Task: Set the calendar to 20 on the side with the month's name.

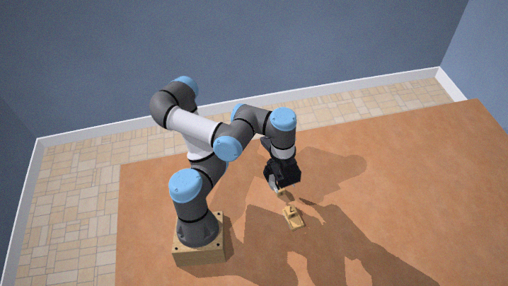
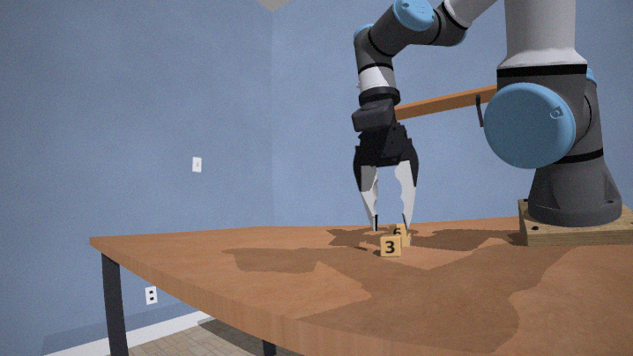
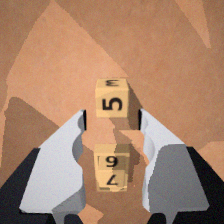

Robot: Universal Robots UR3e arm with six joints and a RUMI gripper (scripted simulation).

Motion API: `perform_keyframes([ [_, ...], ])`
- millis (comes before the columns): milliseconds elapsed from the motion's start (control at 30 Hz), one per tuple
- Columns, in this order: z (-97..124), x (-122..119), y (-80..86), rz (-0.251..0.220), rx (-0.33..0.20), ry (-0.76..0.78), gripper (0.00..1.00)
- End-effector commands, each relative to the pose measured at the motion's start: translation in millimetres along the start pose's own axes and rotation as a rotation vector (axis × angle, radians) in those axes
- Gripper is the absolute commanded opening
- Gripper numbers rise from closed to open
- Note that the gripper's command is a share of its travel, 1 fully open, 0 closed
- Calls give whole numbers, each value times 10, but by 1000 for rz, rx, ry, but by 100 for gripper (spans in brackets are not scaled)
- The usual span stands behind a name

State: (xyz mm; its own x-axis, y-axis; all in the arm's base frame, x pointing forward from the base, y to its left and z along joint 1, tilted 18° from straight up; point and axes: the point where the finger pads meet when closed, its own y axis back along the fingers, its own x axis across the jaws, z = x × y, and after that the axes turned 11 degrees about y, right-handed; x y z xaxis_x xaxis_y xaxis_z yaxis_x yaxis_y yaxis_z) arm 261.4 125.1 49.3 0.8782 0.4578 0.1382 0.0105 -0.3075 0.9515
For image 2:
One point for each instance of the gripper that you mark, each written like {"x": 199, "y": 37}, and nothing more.
{"x": 378, "y": 149}

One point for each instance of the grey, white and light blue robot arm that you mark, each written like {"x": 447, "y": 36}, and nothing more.
{"x": 538, "y": 110}

